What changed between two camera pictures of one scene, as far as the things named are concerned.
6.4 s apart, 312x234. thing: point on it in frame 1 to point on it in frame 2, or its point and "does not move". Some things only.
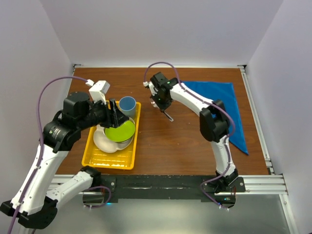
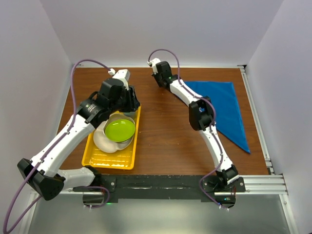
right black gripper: x=163 y=107 to x=155 y=76
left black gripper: x=114 y=118 to x=133 y=103
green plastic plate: x=123 y=132 does not move
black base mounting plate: x=113 y=187 does not move
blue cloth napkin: x=224 y=92 does not move
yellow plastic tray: x=124 y=159 does not move
